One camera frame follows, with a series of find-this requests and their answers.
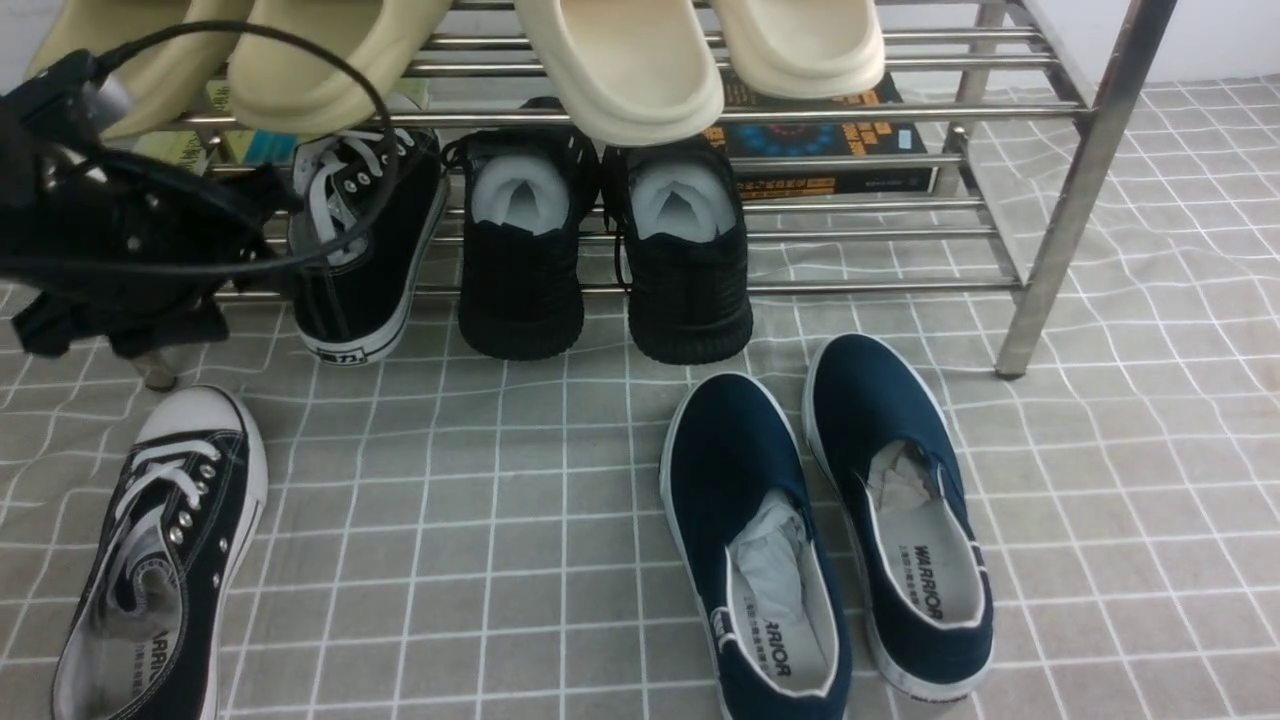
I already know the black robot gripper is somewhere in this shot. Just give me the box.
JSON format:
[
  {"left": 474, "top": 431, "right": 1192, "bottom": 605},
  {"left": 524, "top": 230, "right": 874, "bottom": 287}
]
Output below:
[{"left": 1, "top": 50, "right": 301, "bottom": 359}]

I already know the black canvas sneaker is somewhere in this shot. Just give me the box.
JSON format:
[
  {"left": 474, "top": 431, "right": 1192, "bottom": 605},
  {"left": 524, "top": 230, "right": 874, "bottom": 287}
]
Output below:
[
  {"left": 51, "top": 386, "right": 269, "bottom": 719},
  {"left": 287, "top": 127, "right": 449, "bottom": 366}
]

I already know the navy slip-on shoe left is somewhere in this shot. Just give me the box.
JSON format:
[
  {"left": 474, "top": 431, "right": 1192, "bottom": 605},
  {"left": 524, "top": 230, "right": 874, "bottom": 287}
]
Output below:
[{"left": 659, "top": 372, "right": 854, "bottom": 719}]

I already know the navy slip-on shoe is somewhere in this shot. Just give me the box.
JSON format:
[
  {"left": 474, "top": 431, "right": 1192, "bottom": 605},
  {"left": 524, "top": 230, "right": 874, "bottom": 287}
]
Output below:
[
  {"left": 659, "top": 372, "right": 854, "bottom": 719},
  {"left": 803, "top": 333, "right": 995, "bottom": 705}
]

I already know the stainless steel shoe rack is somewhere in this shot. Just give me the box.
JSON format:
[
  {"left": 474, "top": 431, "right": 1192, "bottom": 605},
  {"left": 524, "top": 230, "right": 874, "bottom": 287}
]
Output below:
[{"left": 150, "top": 1, "right": 1160, "bottom": 378}]

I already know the navy slip-on shoe right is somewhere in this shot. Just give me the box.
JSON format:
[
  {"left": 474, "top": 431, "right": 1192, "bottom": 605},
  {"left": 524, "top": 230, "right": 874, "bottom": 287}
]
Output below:
[{"left": 803, "top": 333, "right": 995, "bottom": 705}]

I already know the green blue book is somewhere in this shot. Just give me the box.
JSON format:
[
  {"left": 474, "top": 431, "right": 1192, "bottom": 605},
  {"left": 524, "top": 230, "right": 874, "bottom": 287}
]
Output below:
[{"left": 129, "top": 127, "right": 298, "bottom": 176}]

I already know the beige slipper far left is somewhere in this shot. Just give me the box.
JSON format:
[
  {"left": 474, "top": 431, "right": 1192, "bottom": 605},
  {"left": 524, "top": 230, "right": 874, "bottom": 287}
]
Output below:
[{"left": 26, "top": 1, "right": 253, "bottom": 140}]

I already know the beige slipper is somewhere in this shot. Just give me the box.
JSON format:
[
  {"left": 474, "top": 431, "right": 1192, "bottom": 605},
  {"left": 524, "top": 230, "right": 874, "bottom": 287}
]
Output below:
[
  {"left": 26, "top": 1, "right": 253, "bottom": 140},
  {"left": 227, "top": 1, "right": 452, "bottom": 136}
]

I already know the black knit sneaker left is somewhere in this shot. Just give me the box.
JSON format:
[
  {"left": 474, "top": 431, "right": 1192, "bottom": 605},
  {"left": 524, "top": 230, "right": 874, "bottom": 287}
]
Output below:
[{"left": 444, "top": 124, "right": 600, "bottom": 363}]

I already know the black knit sneaker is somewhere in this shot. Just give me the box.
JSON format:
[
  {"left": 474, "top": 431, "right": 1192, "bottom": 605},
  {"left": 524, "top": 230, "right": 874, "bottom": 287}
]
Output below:
[
  {"left": 600, "top": 135, "right": 754, "bottom": 366},
  {"left": 444, "top": 124, "right": 600, "bottom": 363}
]

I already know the grey checked floor cloth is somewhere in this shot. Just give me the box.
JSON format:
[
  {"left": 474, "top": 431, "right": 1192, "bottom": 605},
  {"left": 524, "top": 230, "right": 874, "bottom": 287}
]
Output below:
[{"left": 0, "top": 78, "right": 1280, "bottom": 720}]

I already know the cream slipper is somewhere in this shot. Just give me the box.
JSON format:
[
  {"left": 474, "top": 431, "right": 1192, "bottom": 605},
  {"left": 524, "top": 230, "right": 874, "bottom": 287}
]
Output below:
[
  {"left": 710, "top": 1, "right": 886, "bottom": 100},
  {"left": 513, "top": 1, "right": 724, "bottom": 147}
]

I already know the black knit sneaker right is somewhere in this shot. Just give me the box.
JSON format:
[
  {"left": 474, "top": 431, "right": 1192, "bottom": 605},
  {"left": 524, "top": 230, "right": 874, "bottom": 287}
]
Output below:
[{"left": 600, "top": 135, "right": 754, "bottom": 366}]

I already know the black orange book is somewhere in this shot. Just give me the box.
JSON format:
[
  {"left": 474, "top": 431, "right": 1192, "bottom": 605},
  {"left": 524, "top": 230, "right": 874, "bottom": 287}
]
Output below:
[{"left": 704, "top": 120, "right": 937, "bottom": 200}]

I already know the cream slipper far right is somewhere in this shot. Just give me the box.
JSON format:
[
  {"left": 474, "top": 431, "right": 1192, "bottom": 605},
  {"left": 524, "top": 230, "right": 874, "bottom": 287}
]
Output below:
[{"left": 710, "top": 1, "right": 886, "bottom": 100}]

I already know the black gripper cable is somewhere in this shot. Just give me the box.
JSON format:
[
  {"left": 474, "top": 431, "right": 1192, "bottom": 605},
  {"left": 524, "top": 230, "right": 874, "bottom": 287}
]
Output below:
[{"left": 0, "top": 20, "right": 401, "bottom": 281}]

